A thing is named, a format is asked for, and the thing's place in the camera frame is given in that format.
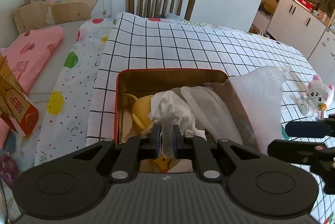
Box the black white checkered tablecloth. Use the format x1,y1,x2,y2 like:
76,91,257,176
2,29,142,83
86,12,335,224

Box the cotton swab pack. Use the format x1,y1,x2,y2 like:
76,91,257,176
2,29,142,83
298,98,315,117

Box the white polka dot cloth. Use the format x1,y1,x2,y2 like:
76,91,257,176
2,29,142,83
33,17,281,167

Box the large white plastic bag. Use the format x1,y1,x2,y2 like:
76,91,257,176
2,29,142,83
229,66,289,154

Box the cardboard box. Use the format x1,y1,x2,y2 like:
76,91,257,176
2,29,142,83
13,1,92,34

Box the yellow plush toy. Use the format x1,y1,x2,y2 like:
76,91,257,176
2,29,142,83
125,93,171,173

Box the orange liquid bottle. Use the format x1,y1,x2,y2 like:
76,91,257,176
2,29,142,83
1,56,39,135

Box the white blue drawstring pouch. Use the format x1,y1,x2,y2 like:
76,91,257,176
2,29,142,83
158,86,243,158

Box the light blue cloth on chair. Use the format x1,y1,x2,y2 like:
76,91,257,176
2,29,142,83
165,12,184,21

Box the red tin box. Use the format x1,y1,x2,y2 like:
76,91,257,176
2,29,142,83
113,68,260,172

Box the pink folded cloth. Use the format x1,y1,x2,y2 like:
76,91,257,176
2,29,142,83
1,25,64,148

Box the white cabinet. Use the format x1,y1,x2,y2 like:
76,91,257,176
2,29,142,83
251,0,335,67

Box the white pink plush toy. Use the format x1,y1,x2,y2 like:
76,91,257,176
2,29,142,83
306,75,334,118

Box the white mesh cloth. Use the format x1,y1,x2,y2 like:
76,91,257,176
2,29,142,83
149,91,206,139

